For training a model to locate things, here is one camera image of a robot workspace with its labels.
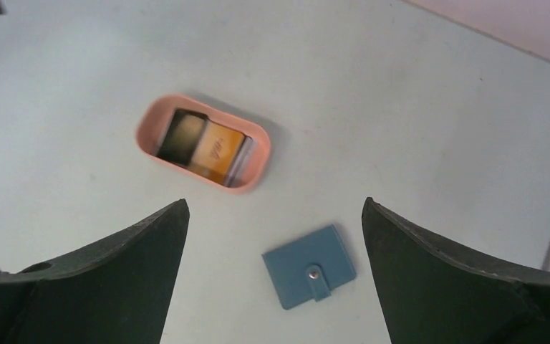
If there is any blue leather card holder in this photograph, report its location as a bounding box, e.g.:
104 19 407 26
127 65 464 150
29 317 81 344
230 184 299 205
262 224 357 310

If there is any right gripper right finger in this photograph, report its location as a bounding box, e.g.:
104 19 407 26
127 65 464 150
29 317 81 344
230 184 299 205
362 198 550 343

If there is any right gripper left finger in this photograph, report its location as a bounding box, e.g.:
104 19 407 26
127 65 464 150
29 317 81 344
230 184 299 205
0 199 190 343

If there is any pink oval tray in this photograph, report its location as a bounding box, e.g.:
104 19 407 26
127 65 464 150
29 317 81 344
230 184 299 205
135 94 271 194

